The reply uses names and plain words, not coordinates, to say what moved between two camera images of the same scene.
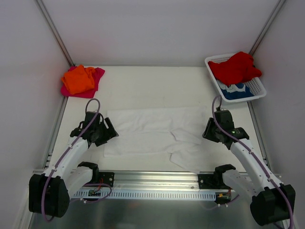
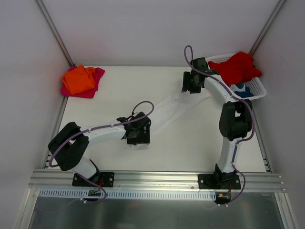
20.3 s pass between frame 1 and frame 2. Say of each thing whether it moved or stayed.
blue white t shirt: stayed
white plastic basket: stayed
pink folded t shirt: stayed
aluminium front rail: stayed
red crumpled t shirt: stayed
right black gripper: moved
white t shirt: moved
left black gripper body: moved
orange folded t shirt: stayed
